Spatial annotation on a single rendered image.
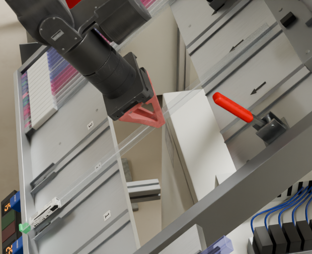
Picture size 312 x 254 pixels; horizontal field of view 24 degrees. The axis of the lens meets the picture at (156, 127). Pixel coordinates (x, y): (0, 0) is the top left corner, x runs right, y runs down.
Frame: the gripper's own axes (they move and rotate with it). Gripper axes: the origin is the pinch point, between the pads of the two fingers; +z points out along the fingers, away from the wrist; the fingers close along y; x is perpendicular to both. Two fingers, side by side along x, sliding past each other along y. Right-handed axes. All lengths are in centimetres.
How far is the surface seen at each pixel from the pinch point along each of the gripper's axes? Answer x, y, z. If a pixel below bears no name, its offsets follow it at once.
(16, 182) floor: 77, 94, 58
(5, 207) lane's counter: 36.9, 14.8, 6.9
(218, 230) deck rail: -1.2, -21.2, 4.6
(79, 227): 19.5, -5.6, 3.8
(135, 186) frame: 33, 51, 52
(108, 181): 12.3, -1.6, 3.1
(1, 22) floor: 77, 197, 58
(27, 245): 29.1, -3.0, 2.7
